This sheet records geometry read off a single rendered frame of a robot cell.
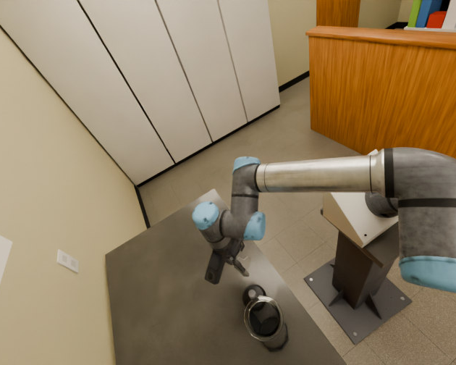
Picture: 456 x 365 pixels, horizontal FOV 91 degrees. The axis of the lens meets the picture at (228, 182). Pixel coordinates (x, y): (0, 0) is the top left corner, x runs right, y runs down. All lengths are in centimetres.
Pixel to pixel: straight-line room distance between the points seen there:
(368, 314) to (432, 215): 152
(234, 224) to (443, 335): 166
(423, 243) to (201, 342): 78
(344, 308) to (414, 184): 152
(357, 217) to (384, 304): 106
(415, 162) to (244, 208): 35
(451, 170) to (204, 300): 87
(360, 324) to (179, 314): 125
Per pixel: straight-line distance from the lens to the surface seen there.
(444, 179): 48
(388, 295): 200
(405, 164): 48
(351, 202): 99
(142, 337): 112
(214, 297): 102
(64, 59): 275
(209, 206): 61
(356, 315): 192
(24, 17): 275
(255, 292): 91
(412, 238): 48
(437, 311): 208
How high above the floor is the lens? 186
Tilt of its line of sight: 43 degrees down
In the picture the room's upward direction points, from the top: 22 degrees counter-clockwise
